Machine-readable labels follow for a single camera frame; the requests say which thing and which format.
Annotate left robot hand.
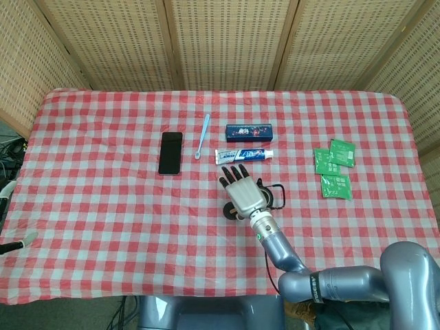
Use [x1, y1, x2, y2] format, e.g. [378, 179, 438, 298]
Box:
[0, 180, 39, 256]

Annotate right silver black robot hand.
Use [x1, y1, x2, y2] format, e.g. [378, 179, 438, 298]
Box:
[219, 164, 270, 218]

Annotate white blue toothpaste tube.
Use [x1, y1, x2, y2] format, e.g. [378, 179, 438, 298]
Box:
[214, 148, 275, 166]

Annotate dark blue toothpaste box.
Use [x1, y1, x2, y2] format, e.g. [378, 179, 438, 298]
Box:
[225, 123, 275, 143]

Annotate light blue toothbrush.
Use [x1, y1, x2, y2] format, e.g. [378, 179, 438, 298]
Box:
[194, 113, 211, 160]

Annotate green tea packet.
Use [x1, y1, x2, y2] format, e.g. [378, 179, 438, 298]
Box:
[320, 174, 353, 200]
[313, 147, 341, 176]
[329, 138, 356, 169]

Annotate black smartphone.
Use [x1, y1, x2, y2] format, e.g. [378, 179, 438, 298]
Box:
[157, 131, 184, 175]

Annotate red white checkered tablecloth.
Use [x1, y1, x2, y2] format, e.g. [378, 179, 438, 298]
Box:
[0, 88, 428, 306]

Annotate grey-blue robot torso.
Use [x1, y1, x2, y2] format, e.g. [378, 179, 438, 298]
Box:
[137, 294, 286, 330]

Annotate woven rattan folding screen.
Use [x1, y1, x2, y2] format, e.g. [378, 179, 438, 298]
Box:
[0, 0, 440, 179]

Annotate black teapot with handle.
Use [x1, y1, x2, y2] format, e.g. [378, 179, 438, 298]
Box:
[256, 178, 288, 210]

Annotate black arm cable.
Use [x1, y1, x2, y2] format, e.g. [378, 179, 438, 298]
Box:
[263, 249, 281, 297]

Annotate black floor cables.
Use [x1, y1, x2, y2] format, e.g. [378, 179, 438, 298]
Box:
[0, 135, 30, 182]

